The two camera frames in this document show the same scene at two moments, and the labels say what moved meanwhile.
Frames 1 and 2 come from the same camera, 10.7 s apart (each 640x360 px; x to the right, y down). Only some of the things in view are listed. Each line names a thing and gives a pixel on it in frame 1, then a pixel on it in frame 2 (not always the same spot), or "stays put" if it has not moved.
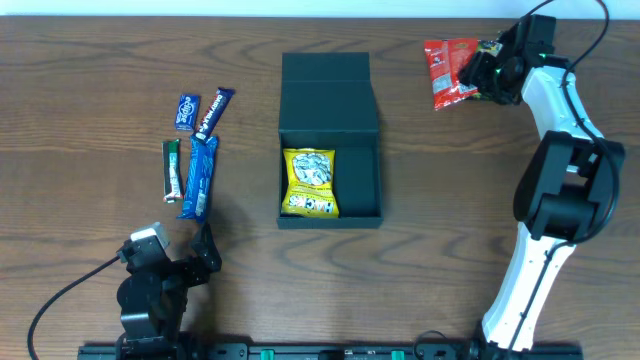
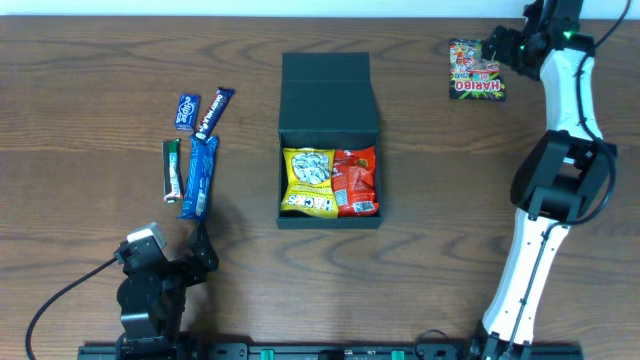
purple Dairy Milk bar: [220, 102] stays put
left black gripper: [199, 274] stays put
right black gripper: [482, 73] → [503, 48]
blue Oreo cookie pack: [201, 177] stays put
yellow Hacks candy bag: [309, 191] stays put
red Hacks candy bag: [445, 58] → [353, 182]
